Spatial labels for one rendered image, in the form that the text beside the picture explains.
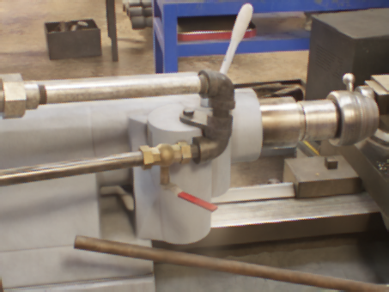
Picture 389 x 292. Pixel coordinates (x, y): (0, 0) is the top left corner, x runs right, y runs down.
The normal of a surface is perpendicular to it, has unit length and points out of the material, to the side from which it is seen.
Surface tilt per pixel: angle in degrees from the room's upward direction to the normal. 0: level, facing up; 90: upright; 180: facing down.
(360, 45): 90
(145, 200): 78
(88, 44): 90
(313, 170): 0
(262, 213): 0
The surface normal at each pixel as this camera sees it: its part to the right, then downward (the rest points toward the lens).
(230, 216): 0.00, -0.89
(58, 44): 0.30, 0.44
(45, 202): 0.14, 0.12
